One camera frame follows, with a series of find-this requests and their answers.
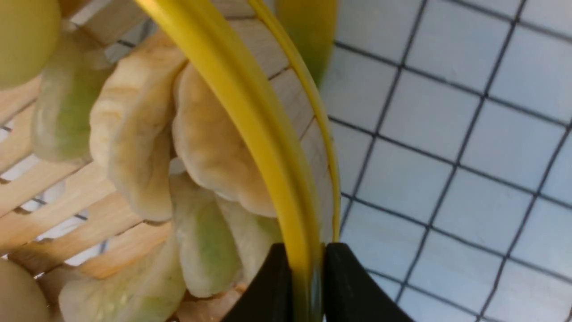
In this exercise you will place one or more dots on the white grid tablecloth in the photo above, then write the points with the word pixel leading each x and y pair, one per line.
pixel 451 125

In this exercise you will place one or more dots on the yellow bamboo steamer basket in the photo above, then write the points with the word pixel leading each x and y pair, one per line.
pixel 94 259

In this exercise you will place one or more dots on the yellow banana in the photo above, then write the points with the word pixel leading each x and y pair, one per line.
pixel 311 24

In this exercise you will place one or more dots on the white round bun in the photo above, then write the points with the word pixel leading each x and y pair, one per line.
pixel 21 298

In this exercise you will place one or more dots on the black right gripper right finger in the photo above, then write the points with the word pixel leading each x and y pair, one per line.
pixel 350 294

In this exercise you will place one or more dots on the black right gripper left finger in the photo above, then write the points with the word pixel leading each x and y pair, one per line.
pixel 268 298

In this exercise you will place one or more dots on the pink dumpling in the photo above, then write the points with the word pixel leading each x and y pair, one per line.
pixel 212 309

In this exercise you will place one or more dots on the green dumpling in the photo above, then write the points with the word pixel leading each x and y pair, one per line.
pixel 253 234
pixel 70 85
pixel 208 254

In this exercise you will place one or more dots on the green round bun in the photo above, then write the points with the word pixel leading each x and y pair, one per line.
pixel 29 31

